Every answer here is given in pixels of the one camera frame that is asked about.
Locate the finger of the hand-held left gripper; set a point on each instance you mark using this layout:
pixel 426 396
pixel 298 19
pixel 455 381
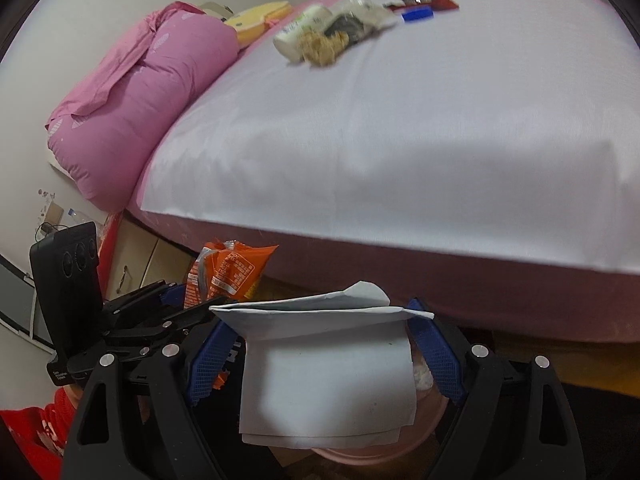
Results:
pixel 165 328
pixel 172 293

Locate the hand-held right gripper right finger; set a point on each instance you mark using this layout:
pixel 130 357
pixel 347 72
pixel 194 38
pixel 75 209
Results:
pixel 435 355

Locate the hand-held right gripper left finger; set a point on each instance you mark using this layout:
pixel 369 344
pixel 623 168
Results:
pixel 205 365

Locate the orange snack packet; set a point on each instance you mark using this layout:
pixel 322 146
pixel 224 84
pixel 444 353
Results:
pixel 230 270

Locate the white paper sheet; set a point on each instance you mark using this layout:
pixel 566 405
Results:
pixel 325 385

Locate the pink plastic bin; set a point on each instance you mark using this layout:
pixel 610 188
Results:
pixel 350 456

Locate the beige paper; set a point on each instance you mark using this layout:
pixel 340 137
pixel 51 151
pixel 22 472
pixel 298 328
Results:
pixel 322 50

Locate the white plastic bottle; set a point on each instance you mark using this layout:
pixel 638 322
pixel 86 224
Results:
pixel 295 35

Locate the clear plastic wrapper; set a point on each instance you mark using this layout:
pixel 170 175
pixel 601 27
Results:
pixel 365 15

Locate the red foil wrapper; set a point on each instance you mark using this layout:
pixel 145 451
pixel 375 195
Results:
pixel 445 4

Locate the person's left forearm red sleeve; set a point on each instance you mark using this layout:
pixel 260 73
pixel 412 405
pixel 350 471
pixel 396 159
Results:
pixel 30 435

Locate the pale drawer cabinet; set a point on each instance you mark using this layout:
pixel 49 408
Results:
pixel 145 260

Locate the red cloth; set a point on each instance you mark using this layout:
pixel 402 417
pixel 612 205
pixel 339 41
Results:
pixel 107 255

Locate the white framed board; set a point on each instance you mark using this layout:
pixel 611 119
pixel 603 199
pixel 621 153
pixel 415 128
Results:
pixel 12 290

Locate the pink pillow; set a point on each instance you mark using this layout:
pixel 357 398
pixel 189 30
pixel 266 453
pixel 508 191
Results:
pixel 150 85

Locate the bed with white pink sheet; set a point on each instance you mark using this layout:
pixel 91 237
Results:
pixel 400 135

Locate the small blue box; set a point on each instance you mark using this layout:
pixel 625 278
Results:
pixel 417 14

